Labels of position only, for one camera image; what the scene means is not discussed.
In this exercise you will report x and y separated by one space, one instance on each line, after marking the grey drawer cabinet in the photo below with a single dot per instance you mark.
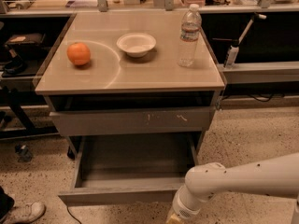
114 80

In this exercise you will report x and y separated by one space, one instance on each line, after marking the padded gripper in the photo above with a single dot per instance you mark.
184 209

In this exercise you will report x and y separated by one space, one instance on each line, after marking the small dark floor object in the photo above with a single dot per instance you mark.
23 152

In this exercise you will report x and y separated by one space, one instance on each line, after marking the white sneaker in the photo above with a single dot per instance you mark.
25 214

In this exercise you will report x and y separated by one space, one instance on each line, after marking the white caulk gun tool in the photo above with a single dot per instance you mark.
233 50

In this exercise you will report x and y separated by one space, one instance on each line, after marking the grey drawer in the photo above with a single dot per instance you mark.
124 121
130 168

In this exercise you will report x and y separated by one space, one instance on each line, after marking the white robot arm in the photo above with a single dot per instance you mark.
277 177

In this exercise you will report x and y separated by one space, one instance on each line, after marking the clear plastic water bottle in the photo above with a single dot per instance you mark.
189 34

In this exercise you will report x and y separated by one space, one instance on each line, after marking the grey top drawer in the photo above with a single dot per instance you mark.
124 121

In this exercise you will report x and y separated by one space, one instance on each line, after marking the orange fruit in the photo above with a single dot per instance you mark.
78 53

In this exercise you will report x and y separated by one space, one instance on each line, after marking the white bowl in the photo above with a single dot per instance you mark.
136 45

